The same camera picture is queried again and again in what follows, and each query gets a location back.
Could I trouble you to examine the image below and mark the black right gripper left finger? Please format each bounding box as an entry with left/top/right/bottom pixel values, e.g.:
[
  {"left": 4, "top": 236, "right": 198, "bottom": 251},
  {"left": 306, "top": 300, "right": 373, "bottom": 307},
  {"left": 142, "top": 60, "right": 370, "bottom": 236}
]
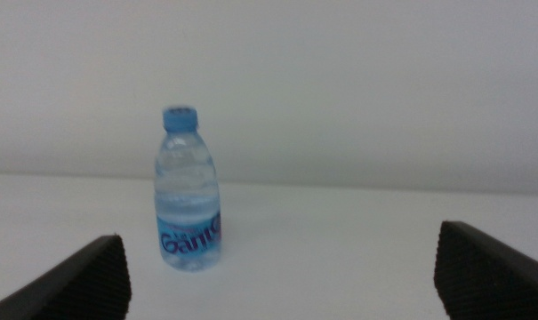
[{"left": 0, "top": 234, "right": 132, "bottom": 320}]

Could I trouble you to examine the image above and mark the clear water bottle blue cap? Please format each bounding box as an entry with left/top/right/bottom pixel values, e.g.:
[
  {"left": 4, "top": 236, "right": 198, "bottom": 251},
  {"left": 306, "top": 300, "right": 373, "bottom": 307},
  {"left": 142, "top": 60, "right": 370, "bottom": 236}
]
[{"left": 153, "top": 105, "right": 222, "bottom": 273}]

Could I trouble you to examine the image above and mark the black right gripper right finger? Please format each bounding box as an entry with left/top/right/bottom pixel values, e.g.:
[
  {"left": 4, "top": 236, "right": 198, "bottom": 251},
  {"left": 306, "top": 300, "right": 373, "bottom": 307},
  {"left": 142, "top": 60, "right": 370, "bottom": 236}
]
[{"left": 432, "top": 220, "right": 538, "bottom": 320}]

